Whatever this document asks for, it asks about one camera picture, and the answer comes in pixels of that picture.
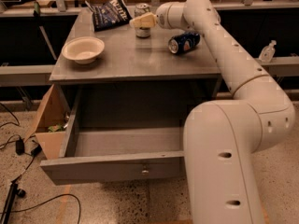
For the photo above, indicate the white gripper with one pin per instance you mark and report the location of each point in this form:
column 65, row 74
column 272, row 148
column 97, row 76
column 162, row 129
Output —
column 163, row 16

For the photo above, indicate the silver green 7up can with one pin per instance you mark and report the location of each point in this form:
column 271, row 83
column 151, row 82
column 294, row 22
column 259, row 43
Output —
column 140, row 30

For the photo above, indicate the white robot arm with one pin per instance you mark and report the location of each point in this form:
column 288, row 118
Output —
column 220, row 135

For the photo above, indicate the blue pepsi can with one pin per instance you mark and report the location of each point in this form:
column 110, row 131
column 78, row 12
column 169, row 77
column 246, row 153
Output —
column 179, row 44

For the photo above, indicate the grey open top drawer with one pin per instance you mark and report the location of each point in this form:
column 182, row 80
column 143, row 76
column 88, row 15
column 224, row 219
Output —
column 114, row 135

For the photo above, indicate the dark blue chip bag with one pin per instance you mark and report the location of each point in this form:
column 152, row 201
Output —
column 111, row 14

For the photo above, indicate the grey cabinet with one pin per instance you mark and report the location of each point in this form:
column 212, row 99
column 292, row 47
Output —
column 136, row 82

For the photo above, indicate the white bowl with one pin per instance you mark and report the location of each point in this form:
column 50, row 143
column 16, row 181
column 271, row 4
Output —
column 83, row 50

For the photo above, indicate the clear sanitizer bottle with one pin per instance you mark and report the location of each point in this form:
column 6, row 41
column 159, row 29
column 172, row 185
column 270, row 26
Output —
column 268, row 52

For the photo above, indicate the cardboard box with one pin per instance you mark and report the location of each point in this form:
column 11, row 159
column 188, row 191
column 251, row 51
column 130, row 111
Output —
column 47, row 124

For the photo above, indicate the black power adapter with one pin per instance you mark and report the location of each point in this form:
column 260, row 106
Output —
column 19, row 147

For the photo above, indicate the black tripod leg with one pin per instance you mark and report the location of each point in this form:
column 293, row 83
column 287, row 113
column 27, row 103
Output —
column 13, row 192

